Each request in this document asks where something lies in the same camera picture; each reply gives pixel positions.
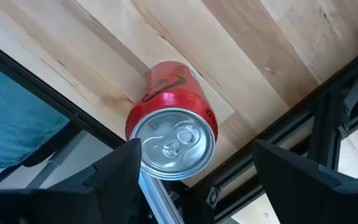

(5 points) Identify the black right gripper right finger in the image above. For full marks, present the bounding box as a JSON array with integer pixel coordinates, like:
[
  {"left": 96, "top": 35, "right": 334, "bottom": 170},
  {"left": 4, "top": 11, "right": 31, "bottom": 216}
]
[{"left": 252, "top": 139, "right": 358, "bottom": 224}]

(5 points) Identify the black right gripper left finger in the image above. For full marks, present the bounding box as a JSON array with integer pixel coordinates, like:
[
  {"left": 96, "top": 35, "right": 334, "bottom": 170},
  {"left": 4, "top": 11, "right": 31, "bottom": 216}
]
[{"left": 50, "top": 138, "right": 143, "bottom": 224}]

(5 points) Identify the silver aluminium bar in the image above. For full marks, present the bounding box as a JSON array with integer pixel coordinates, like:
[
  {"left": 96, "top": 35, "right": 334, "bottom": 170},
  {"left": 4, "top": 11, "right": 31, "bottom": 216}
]
[{"left": 137, "top": 172, "right": 185, "bottom": 224}]

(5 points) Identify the grey metal leg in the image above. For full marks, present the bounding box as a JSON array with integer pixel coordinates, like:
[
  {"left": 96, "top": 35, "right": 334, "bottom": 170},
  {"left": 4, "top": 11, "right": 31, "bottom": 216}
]
[{"left": 26, "top": 130, "right": 83, "bottom": 189}]

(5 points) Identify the red Coca-Cola can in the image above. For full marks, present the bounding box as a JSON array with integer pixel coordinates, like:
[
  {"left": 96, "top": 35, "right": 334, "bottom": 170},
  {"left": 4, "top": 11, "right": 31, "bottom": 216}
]
[{"left": 124, "top": 60, "right": 219, "bottom": 182}]

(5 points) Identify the person's leg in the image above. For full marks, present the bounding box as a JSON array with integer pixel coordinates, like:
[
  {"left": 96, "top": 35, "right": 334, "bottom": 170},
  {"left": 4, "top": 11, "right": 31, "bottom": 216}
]
[{"left": 0, "top": 57, "right": 71, "bottom": 170}]

